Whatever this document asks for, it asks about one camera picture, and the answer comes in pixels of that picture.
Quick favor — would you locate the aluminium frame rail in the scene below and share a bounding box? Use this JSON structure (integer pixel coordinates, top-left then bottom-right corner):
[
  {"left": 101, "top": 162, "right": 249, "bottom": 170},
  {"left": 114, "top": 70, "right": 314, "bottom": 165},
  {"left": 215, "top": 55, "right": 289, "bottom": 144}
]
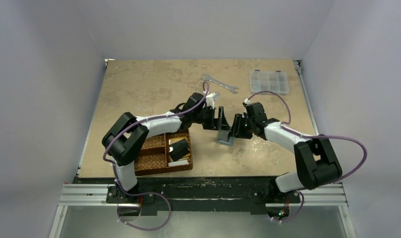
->
[{"left": 49, "top": 184, "right": 139, "bottom": 238}]

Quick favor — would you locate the stack of cards in basket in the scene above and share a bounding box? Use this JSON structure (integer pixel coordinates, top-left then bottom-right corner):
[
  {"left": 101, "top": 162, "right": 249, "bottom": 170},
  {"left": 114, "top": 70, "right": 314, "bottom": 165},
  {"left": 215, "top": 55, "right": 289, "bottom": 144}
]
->
[{"left": 168, "top": 158, "right": 189, "bottom": 167}]

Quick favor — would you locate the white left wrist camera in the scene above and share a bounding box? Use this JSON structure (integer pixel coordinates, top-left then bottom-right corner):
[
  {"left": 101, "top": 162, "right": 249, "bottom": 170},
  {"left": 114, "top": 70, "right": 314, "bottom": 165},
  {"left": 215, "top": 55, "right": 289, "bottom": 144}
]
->
[{"left": 205, "top": 92, "right": 221, "bottom": 108}]

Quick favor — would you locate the black card in basket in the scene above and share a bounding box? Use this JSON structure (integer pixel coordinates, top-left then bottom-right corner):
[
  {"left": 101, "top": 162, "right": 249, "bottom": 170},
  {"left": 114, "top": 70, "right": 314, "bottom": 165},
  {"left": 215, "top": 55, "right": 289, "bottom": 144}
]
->
[{"left": 169, "top": 137, "right": 190, "bottom": 162}]

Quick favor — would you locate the teal leather card holder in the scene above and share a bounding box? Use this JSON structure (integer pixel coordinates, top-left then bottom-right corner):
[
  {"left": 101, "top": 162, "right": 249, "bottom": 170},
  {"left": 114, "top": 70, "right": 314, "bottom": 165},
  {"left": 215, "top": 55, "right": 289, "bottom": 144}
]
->
[{"left": 216, "top": 130, "right": 234, "bottom": 146}]

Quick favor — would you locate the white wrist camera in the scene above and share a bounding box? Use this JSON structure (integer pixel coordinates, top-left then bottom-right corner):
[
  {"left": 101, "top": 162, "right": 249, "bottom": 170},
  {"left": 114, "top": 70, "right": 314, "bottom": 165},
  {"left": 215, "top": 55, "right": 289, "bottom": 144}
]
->
[
  {"left": 242, "top": 98, "right": 253, "bottom": 107},
  {"left": 205, "top": 92, "right": 221, "bottom": 108}
]

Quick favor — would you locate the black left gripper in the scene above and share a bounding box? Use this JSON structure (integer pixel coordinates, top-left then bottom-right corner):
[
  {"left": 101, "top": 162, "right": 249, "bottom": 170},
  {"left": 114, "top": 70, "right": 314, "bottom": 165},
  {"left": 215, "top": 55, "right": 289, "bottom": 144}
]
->
[{"left": 192, "top": 106, "right": 230, "bottom": 131}]

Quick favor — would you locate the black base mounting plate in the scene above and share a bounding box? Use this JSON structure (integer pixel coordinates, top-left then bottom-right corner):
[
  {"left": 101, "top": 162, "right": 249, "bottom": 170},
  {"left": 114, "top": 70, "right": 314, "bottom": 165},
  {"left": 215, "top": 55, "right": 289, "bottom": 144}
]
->
[{"left": 72, "top": 177, "right": 329, "bottom": 216}]

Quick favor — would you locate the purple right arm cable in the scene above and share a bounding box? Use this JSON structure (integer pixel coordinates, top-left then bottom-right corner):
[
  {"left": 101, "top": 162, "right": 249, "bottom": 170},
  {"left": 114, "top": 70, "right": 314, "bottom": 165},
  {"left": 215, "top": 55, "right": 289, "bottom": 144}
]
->
[{"left": 246, "top": 90, "right": 368, "bottom": 224}]

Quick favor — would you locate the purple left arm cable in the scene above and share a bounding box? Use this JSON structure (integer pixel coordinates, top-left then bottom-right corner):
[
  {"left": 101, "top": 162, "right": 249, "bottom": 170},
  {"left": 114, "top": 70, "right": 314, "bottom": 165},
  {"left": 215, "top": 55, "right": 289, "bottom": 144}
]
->
[{"left": 103, "top": 81, "right": 210, "bottom": 231}]

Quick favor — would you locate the clear plastic organizer box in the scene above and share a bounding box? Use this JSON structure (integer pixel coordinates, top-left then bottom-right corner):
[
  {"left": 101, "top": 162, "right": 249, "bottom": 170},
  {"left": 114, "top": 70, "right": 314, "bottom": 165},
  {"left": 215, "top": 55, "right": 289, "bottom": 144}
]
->
[{"left": 249, "top": 70, "right": 290, "bottom": 95}]

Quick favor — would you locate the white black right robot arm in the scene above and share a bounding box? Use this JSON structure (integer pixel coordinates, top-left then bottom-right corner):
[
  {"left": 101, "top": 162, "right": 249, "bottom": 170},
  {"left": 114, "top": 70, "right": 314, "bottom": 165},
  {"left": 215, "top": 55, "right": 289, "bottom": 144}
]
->
[{"left": 229, "top": 101, "right": 343, "bottom": 202}]

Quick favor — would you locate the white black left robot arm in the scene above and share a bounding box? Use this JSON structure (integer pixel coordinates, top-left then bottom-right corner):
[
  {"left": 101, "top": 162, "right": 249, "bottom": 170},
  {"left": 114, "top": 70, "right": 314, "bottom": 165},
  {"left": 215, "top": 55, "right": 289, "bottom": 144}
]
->
[{"left": 102, "top": 92, "right": 230, "bottom": 203}]

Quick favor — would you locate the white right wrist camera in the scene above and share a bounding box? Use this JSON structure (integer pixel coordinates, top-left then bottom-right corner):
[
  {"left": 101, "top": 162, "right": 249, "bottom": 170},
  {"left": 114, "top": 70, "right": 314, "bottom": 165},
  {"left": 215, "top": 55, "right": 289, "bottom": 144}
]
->
[{"left": 242, "top": 98, "right": 253, "bottom": 107}]

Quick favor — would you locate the brown woven divided basket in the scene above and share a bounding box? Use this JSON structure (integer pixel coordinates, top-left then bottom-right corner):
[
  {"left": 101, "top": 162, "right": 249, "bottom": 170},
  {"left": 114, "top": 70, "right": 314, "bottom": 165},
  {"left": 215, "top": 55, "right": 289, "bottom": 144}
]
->
[{"left": 134, "top": 130, "right": 193, "bottom": 176}]

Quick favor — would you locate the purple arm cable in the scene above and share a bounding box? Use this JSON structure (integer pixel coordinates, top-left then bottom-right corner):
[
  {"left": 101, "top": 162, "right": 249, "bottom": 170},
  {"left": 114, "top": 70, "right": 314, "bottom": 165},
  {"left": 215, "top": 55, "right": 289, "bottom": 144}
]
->
[
  {"left": 103, "top": 81, "right": 210, "bottom": 231},
  {"left": 246, "top": 90, "right": 368, "bottom": 224}
]

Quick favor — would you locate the silver open-end wrench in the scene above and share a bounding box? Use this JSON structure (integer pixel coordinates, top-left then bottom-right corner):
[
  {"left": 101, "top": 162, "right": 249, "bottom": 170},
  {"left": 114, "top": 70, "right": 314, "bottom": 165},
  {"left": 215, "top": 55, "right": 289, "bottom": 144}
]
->
[{"left": 201, "top": 73, "right": 239, "bottom": 94}]

